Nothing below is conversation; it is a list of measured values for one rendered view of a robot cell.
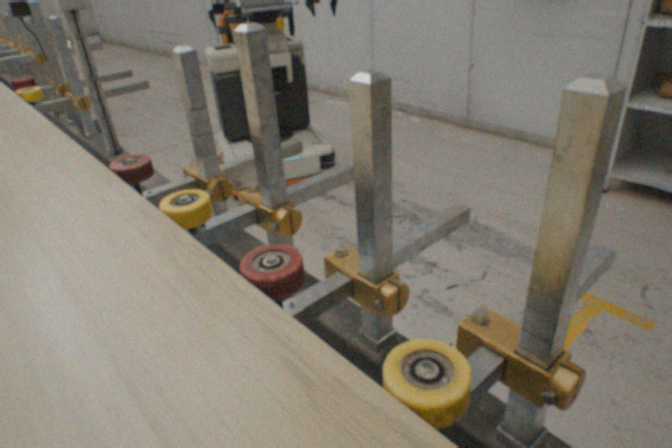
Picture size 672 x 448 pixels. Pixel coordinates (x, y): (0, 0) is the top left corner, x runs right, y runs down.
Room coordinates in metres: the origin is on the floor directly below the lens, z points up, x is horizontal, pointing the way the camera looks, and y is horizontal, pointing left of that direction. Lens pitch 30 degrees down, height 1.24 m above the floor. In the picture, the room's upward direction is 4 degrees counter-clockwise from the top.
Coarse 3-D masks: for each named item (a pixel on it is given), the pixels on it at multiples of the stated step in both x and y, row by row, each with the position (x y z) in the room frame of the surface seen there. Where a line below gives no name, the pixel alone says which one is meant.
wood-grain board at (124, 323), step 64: (0, 128) 1.22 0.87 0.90; (0, 192) 0.79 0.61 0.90; (64, 192) 0.77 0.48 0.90; (128, 192) 0.75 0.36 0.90; (0, 256) 0.56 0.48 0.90; (64, 256) 0.55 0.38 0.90; (128, 256) 0.54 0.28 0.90; (192, 256) 0.52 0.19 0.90; (0, 320) 0.42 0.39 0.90; (64, 320) 0.41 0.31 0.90; (128, 320) 0.40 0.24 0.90; (192, 320) 0.40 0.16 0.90; (256, 320) 0.39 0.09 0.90; (0, 384) 0.32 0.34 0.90; (64, 384) 0.32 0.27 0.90; (128, 384) 0.31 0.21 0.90; (192, 384) 0.31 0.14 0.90; (256, 384) 0.30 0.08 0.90; (320, 384) 0.29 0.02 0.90
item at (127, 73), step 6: (114, 72) 2.09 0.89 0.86; (120, 72) 2.09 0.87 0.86; (126, 72) 2.10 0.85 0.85; (102, 78) 2.04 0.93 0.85; (108, 78) 2.05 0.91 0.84; (114, 78) 2.07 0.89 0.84; (120, 78) 2.08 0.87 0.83; (84, 84) 1.99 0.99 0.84; (42, 90) 1.89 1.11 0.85; (48, 90) 1.90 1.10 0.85
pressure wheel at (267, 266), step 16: (256, 256) 0.51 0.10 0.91; (272, 256) 0.49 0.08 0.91; (288, 256) 0.50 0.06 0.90; (256, 272) 0.47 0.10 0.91; (272, 272) 0.47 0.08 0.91; (288, 272) 0.46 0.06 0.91; (304, 272) 0.49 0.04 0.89; (256, 288) 0.46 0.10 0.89; (272, 288) 0.45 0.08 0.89; (288, 288) 0.46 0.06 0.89
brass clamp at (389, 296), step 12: (348, 252) 0.61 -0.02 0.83; (336, 264) 0.58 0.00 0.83; (348, 264) 0.58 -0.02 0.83; (348, 276) 0.56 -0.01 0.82; (360, 276) 0.55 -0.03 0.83; (396, 276) 0.54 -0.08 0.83; (360, 288) 0.54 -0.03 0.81; (372, 288) 0.52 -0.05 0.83; (384, 288) 0.52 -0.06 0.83; (396, 288) 0.52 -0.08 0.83; (408, 288) 0.53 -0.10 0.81; (360, 300) 0.54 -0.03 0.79; (372, 300) 0.52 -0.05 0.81; (384, 300) 0.51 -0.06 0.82; (396, 300) 0.51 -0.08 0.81; (372, 312) 0.52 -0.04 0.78; (384, 312) 0.51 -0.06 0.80; (396, 312) 0.51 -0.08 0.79
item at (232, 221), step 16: (352, 160) 0.94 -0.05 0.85; (320, 176) 0.87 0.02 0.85; (336, 176) 0.87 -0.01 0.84; (352, 176) 0.90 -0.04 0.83; (288, 192) 0.80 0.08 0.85; (304, 192) 0.82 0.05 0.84; (320, 192) 0.84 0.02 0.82; (240, 208) 0.75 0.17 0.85; (208, 224) 0.70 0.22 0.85; (224, 224) 0.71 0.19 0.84; (240, 224) 0.73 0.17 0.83; (208, 240) 0.68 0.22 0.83
